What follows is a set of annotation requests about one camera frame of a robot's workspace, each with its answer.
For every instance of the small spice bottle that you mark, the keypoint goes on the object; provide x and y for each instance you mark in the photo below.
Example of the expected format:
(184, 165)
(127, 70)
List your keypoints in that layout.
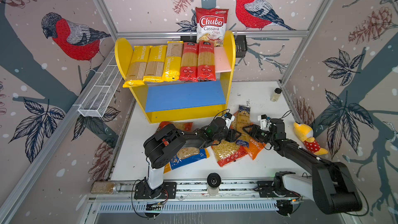
(276, 95)

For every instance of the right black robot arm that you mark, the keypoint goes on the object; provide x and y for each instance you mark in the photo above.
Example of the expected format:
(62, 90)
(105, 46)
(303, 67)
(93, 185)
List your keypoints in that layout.
(330, 185)

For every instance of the yellow plush toy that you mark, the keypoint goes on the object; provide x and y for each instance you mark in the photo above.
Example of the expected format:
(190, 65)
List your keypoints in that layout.
(306, 135)

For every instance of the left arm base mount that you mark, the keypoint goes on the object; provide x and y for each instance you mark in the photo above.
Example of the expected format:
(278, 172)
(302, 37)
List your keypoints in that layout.
(142, 191)

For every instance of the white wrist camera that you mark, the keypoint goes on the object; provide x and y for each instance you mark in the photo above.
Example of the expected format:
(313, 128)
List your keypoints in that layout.
(264, 122)
(229, 118)

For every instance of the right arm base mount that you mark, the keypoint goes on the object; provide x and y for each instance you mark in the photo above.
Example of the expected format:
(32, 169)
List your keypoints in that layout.
(273, 189)

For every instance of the red spaghetti pack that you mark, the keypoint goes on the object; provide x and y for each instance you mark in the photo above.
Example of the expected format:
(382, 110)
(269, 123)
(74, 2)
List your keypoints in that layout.
(206, 62)
(189, 62)

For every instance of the red noodle bag left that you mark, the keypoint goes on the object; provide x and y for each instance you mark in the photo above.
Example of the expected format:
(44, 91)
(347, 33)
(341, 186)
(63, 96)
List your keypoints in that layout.
(183, 126)

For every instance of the white wire mesh basket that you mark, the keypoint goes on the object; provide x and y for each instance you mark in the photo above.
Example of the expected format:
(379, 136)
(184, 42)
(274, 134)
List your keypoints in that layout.
(100, 95)

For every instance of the dark spaghetti pack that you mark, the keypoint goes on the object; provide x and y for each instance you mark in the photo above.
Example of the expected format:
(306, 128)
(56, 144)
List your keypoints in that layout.
(243, 120)

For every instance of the Chuba cassava chips bag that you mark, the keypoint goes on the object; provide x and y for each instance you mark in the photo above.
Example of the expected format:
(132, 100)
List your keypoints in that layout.
(211, 25)

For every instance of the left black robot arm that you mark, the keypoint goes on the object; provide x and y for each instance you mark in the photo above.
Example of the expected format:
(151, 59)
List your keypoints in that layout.
(161, 147)

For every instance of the brown sponge block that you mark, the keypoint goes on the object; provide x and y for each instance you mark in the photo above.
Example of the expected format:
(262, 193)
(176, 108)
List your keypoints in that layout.
(102, 188)

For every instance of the red macaroni bag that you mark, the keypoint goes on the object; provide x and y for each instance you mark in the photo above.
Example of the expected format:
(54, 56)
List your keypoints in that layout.
(226, 152)

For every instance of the black round camera knob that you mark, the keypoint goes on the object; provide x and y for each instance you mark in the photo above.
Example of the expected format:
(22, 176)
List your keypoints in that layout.
(213, 180)

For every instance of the blue shell pasta bag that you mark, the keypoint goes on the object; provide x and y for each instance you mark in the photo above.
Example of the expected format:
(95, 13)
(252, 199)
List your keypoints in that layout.
(185, 157)

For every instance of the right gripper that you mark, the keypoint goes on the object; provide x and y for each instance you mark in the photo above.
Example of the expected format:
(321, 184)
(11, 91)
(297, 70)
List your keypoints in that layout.
(254, 128)

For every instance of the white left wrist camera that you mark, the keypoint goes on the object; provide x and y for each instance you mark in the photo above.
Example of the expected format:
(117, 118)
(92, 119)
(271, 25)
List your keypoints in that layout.
(229, 118)

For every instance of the yellow shelf unit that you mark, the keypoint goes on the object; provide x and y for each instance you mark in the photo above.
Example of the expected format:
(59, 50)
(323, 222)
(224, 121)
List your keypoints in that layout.
(174, 101)

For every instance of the black wall basket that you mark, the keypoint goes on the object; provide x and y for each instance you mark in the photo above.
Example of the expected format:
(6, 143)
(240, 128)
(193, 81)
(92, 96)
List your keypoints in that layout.
(240, 43)

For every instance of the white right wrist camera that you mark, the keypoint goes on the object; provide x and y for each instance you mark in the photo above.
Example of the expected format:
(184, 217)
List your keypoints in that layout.
(264, 122)

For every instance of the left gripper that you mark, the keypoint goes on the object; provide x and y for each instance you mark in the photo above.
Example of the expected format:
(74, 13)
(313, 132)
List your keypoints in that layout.
(232, 135)

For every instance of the yellow spaghetti pack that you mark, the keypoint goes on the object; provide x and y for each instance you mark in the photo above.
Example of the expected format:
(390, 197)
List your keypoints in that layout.
(155, 65)
(172, 62)
(137, 67)

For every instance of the orange pastatime pasta bag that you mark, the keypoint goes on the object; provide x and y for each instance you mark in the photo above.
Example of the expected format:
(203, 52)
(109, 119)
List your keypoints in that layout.
(252, 148)

